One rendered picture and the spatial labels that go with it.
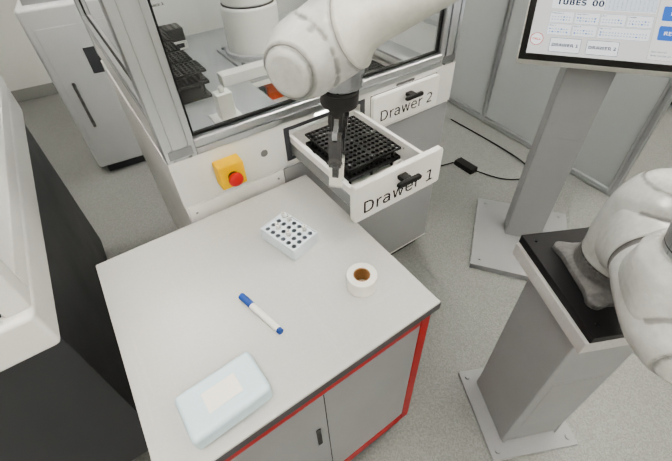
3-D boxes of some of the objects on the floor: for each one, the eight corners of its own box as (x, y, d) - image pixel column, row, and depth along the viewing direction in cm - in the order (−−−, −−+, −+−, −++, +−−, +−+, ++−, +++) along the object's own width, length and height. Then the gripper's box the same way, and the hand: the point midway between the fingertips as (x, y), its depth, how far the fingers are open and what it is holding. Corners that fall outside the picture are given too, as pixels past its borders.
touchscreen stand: (571, 291, 176) (711, 71, 107) (468, 267, 188) (534, 56, 119) (563, 217, 210) (665, 16, 141) (477, 201, 222) (532, 8, 153)
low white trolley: (409, 424, 137) (441, 301, 86) (250, 557, 113) (160, 497, 61) (320, 309, 173) (305, 173, 122) (185, 391, 149) (94, 265, 97)
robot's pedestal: (576, 445, 131) (720, 326, 79) (492, 462, 128) (584, 350, 77) (530, 360, 153) (619, 224, 101) (457, 373, 150) (510, 240, 98)
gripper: (355, 106, 68) (348, 206, 84) (362, 71, 79) (355, 165, 95) (313, 102, 69) (314, 202, 85) (326, 68, 80) (325, 162, 96)
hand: (336, 171), depth 88 cm, fingers closed
